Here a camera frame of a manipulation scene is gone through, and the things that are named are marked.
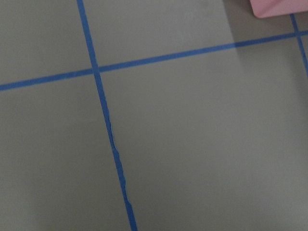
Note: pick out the pink plastic box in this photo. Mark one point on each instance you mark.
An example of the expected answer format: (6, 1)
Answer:
(270, 8)

